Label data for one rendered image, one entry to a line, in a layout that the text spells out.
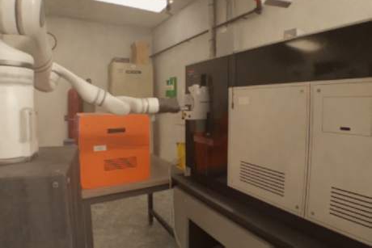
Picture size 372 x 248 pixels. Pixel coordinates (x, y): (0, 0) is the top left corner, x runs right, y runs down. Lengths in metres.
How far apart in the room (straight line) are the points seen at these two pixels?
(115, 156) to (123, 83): 2.89
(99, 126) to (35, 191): 0.98
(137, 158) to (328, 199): 1.05
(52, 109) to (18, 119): 3.93
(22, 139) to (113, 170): 0.99
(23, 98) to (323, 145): 0.79
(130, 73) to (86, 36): 1.11
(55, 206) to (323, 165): 0.72
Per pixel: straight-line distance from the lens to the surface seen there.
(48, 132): 4.42
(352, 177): 0.78
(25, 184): 0.39
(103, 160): 1.38
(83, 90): 0.91
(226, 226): 1.09
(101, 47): 4.58
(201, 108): 1.15
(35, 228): 0.42
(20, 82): 0.47
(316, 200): 0.85
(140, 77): 4.29
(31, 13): 0.48
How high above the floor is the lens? 1.21
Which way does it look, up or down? 2 degrees down
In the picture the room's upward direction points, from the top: straight up
